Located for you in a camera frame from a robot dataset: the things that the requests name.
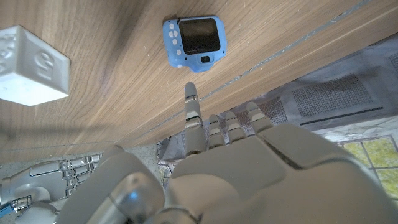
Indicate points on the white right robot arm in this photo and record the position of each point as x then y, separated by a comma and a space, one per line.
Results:
34, 215

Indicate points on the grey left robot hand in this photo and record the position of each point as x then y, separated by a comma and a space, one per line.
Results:
264, 180

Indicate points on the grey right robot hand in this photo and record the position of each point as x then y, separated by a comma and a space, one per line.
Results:
37, 183

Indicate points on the white number cube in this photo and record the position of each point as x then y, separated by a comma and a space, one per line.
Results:
31, 68

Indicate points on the blue toy camera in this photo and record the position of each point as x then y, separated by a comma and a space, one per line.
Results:
194, 40

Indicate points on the grey tape outline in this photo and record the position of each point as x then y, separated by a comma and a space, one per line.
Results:
264, 62

